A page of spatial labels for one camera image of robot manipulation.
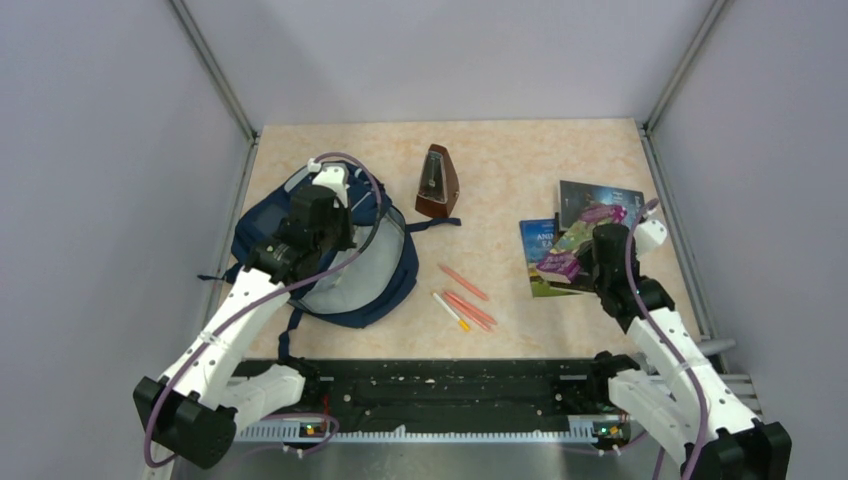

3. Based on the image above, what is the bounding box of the dark brown book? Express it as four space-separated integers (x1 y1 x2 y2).
548 211 605 290

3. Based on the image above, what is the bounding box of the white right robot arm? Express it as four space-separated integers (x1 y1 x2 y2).
579 224 792 479

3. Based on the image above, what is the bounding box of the purple colourful children's book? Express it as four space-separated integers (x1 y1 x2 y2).
536 203 627 289

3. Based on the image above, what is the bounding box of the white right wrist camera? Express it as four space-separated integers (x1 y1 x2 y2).
634 209 669 259

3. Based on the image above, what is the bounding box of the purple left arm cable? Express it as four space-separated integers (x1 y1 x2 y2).
142 152 386 470

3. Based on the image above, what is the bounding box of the white yellow-tipped pen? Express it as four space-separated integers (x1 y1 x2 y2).
431 292 471 332

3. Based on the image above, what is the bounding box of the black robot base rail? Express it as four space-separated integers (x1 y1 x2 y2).
236 359 641 450

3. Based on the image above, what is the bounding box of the navy blue student backpack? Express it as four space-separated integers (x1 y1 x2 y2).
220 167 461 359

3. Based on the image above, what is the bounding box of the blue green landscape book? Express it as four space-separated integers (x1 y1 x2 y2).
519 218 584 299

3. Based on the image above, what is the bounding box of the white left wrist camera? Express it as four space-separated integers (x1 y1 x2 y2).
306 158 349 208

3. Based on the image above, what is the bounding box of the grey metal tube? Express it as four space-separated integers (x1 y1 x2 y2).
698 339 737 357

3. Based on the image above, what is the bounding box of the brown wooden metronome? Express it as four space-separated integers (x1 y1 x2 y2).
415 144 460 218

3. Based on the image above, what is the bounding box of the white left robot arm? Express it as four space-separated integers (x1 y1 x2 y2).
133 183 361 469

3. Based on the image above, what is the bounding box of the dark blue fantasy book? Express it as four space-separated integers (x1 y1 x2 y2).
558 180 645 232

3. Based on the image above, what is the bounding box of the pink pen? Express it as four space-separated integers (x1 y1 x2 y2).
445 290 497 325
438 264 489 301
443 294 492 331

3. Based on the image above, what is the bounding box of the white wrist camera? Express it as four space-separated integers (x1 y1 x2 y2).
634 209 669 259
306 158 349 208

